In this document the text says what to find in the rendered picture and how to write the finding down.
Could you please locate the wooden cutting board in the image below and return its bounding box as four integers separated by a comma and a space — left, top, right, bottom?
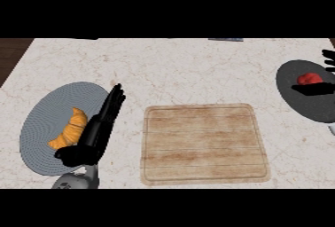
139, 103, 272, 187

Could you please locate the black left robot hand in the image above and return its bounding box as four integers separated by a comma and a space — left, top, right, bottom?
54, 83, 129, 168

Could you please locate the dark grey pan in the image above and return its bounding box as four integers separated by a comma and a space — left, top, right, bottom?
275, 59, 335, 124

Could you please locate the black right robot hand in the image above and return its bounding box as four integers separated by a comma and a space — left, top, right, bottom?
291, 49, 335, 97

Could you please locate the blue-grey flat object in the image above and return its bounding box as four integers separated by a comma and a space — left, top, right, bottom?
207, 37, 246, 43

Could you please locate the round grey placemat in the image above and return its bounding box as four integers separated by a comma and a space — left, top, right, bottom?
18, 82, 111, 177

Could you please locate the golden croissant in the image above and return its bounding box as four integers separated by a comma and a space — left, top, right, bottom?
48, 106, 89, 151

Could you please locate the red bell pepper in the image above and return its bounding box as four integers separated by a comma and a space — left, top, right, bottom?
297, 72, 325, 86

